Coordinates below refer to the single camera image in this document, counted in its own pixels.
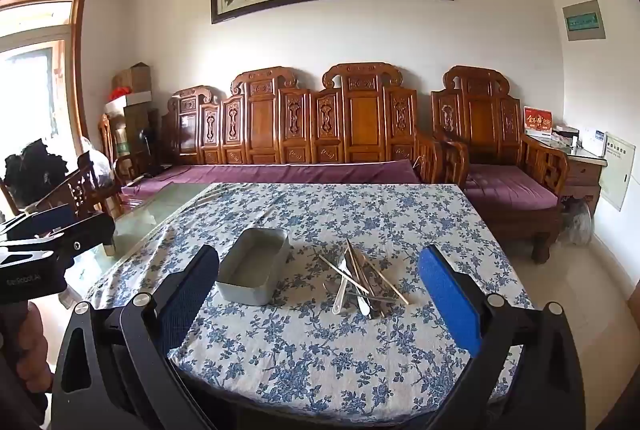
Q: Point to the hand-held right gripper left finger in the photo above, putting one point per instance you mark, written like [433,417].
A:
[187,295]

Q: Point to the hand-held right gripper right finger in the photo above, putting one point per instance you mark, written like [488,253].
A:
[450,295]

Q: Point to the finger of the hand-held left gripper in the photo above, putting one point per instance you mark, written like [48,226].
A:
[50,216]
[80,235]

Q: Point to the light wooden chopstick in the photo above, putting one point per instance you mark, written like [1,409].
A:
[385,282]
[345,275]

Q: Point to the grey metal utensil box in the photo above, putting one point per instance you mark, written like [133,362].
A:
[250,260]

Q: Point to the brown wooden chopstick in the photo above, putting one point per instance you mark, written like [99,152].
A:
[372,285]
[360,280]

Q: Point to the white plastic spoon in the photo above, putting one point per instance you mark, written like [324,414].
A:
[341,290]

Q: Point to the person's left hand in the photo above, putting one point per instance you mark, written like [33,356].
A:
[30,340]

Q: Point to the dark carved wooden chair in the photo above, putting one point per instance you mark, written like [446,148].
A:
[77,195]

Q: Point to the black cloth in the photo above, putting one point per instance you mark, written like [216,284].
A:
[35,169]

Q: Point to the clear plastic bag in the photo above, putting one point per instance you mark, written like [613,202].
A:
[100,164]

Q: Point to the wooden chair with armrests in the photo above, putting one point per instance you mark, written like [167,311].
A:
[107,144]

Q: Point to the square purple seat cushion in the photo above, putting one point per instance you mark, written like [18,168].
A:
[510,190]

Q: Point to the stack of cardboard boxes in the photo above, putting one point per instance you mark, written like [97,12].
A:
[140,129]

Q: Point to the blue floral tablecloth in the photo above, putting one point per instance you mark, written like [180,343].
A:
[310,360]

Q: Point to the red ornament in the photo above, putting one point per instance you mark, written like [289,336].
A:
[120,93]

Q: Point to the white flat box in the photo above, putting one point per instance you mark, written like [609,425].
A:
[137,99]

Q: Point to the grey plastic bag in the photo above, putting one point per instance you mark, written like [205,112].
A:
[577,222]

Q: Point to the long purple seat cushion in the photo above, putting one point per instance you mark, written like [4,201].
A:
[280,172]

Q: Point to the brown cardboard box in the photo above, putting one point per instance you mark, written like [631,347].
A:
[135,77]

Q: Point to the carved wooden armchair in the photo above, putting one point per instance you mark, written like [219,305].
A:
[480,119]

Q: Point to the wooden side table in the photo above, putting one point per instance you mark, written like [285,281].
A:
[582,175]

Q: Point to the carved wooden sofa bench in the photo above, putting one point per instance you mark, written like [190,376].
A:
[260,119]

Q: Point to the small tissue box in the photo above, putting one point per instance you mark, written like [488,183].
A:
[565,134]

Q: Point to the white and blue device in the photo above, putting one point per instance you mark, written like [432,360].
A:
[594,140]

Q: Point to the wooden door frame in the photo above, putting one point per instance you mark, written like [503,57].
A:
[77,59]

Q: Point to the white wall cabinet door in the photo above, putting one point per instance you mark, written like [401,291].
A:
[617,172]

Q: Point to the grey wall panel box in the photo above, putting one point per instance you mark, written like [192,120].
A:
[584,20]

